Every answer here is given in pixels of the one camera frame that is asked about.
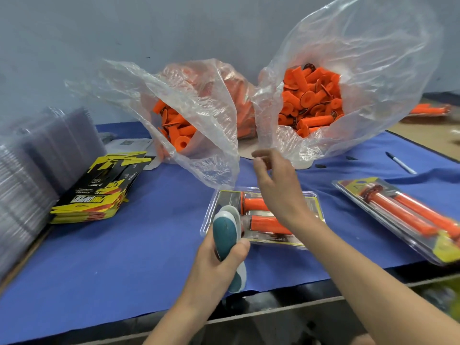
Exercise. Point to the large clear plastic bag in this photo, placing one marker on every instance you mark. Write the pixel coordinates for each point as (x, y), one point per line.
(381, 61)

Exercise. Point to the teal hand stapler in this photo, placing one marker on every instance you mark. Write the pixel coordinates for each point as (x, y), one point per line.
(225, 230)

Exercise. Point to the white marker pen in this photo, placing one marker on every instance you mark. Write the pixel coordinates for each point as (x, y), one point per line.
(401, 163)

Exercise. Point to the person's left hand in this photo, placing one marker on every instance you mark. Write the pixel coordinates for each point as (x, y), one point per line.
(208, 276)

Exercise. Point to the stack of yellow black cards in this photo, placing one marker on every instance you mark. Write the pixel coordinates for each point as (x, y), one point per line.
(100, 190)

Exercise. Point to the yellow black backing card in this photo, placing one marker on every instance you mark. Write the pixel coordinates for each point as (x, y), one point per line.
(228, 197)

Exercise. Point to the person's right hand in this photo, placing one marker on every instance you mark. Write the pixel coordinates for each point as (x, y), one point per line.
(280, 187)

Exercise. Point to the person's right forearm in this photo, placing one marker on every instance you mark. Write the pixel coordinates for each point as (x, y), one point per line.
(366, 291)

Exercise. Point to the sealed yellow card package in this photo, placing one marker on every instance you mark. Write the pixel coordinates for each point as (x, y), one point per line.
(402, 212)

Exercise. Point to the stack of clear blister shells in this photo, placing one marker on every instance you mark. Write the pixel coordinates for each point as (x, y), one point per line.
(36, 176)

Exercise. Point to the white printed paper sheet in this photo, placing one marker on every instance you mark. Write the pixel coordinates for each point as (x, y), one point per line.
(129, 146)

